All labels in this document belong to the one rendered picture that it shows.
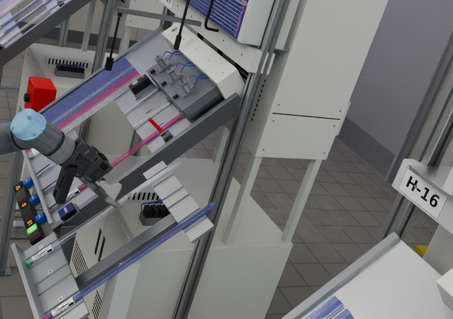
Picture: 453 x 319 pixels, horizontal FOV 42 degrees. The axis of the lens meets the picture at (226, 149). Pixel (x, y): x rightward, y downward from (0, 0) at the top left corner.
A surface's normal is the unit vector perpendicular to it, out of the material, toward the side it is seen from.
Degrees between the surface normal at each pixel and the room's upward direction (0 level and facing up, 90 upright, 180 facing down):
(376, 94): 90
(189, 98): 45
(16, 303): 0
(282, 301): 0
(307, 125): 90
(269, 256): 90
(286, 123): 90
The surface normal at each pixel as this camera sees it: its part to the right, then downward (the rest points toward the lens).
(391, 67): -0.88, -0.07
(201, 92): -0.40, -0.65
